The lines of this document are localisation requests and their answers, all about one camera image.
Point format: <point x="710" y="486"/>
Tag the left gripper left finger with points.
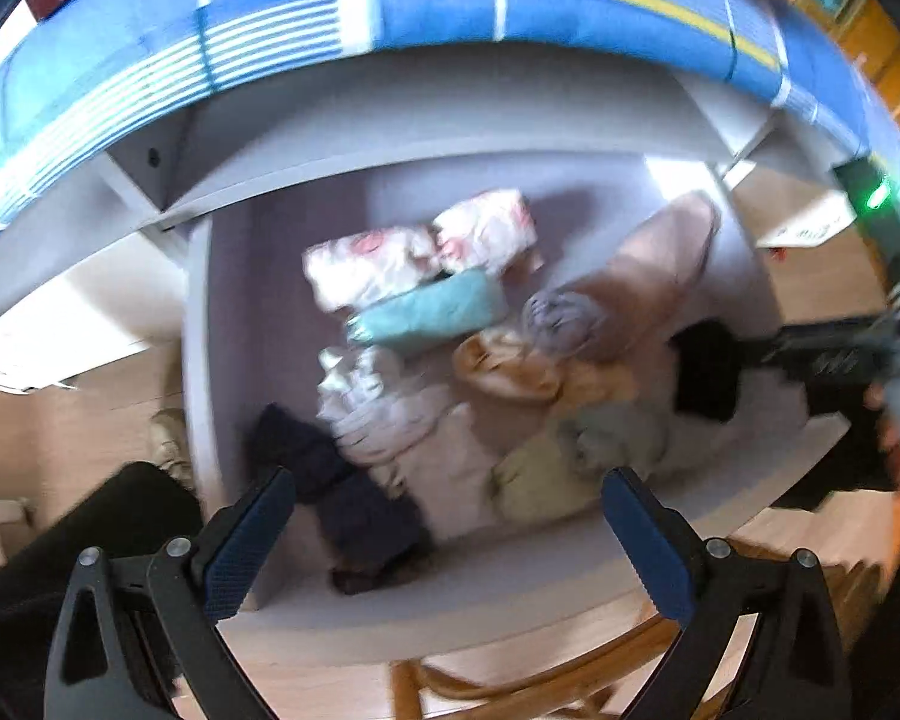
<point x="120" y="615"/>

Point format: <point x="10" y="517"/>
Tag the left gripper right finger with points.
<point x="794" y="666"/>

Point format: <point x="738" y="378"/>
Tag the large pink beige cloth roll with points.
<point x="651" y="273"/>

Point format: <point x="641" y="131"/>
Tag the navy dark cloth bundle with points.
<point x="376" y="539"/>

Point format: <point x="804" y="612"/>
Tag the pale green knit sock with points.
<point x="558" y="472"/>

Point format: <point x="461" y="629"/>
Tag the grey lilac sock roll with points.
<point x="562" y="323"/>

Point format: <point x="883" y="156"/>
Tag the white cloth bundle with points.
<point x="411" y="436"/>

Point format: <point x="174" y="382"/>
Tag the yellow cream cloth bundle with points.
<point x="499" y="362"/>

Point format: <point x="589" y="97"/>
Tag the black sock bundle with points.
<point x="708" y="371"/>

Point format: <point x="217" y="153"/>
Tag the wooden chair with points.
<point x="858" y="532"/>

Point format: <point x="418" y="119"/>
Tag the white cabinet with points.
<point x="65" y="303"/>

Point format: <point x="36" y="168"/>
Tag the white drawer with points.
<point x="254" y="332"/>

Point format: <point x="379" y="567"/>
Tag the pink floral white cloth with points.
<point x="354" y="272"/>

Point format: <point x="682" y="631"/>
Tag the teal fluffy sock bundle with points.
<point x="427" y="317"/>

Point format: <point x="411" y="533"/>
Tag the blue plaid tablecloth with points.
<point x="99" y="69"/>

